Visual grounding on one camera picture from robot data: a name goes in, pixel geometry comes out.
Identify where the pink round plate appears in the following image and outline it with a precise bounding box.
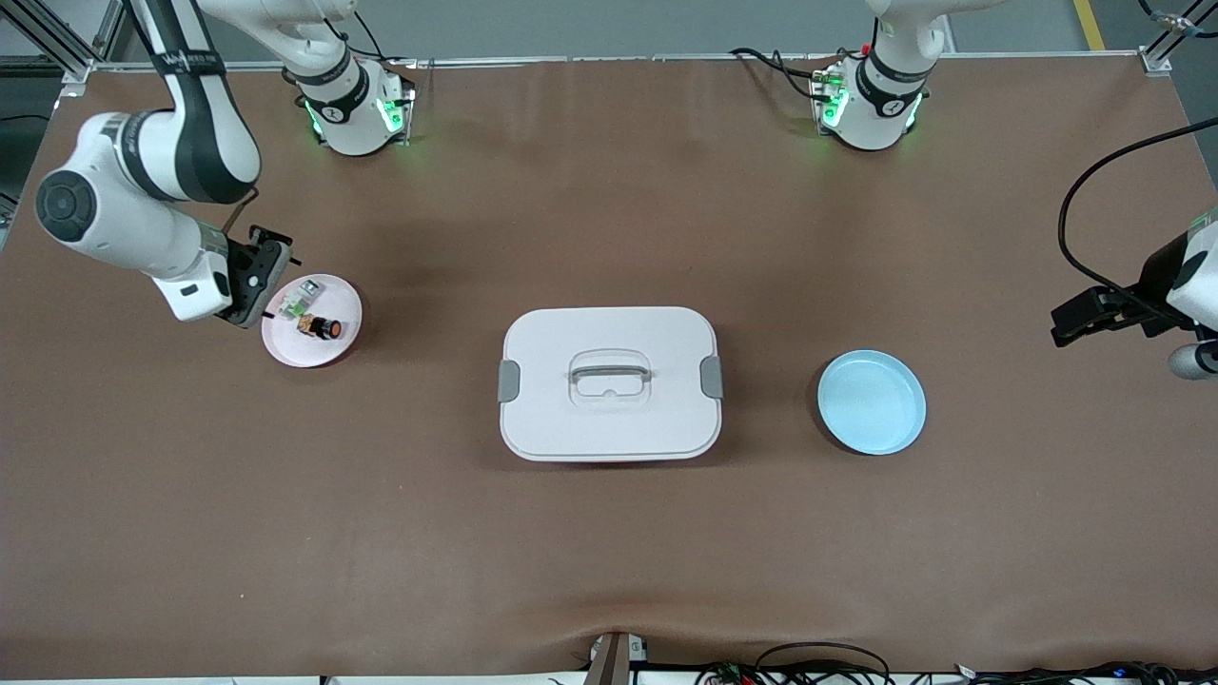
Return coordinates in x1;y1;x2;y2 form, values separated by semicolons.
261;274;363;369

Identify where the light blue round plate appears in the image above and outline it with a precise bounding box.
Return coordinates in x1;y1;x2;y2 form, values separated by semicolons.
816;349;928;457

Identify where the white lidded storage box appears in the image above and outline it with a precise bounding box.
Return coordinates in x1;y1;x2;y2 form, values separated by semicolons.
499;305;722;463

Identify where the metal table edge strip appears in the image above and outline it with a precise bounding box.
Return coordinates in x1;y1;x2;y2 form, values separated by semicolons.
90;54;1148;69

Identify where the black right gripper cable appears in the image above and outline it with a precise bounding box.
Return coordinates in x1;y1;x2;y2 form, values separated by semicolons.
224;186;260;234

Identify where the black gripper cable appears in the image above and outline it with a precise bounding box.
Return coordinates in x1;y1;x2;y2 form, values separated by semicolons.
1058;117;1218;305
224;186;260;234

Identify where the green push-button switch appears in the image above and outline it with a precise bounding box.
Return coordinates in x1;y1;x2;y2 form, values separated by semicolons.
279;279;326;322

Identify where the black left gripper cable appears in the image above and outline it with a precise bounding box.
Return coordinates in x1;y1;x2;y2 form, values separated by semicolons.
1058;117;1218;305

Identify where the black right arm base cable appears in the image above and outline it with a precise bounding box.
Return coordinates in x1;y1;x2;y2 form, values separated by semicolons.
328;10;386;63

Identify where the black arm base cable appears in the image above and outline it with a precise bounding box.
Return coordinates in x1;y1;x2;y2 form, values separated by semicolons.
328;10;386;63
730;48;829;101

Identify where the aluminium frame corner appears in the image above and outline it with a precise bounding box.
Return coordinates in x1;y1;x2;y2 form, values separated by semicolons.
1140;0;1209;77
0;0;129;96

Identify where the grey lid handle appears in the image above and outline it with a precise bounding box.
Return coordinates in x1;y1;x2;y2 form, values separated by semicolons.
568;362;654;387

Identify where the black cable bundle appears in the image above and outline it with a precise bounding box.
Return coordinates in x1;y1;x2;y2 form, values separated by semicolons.
952;659;1218;685

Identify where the black left arm base cable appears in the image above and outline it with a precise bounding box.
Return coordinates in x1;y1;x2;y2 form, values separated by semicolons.
730;48;829;101

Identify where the black looped cable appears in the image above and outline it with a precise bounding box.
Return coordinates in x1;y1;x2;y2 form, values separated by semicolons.
755;642;893;685

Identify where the brown camera mount post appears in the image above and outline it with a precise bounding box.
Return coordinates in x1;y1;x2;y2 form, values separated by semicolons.
585;631;650;685

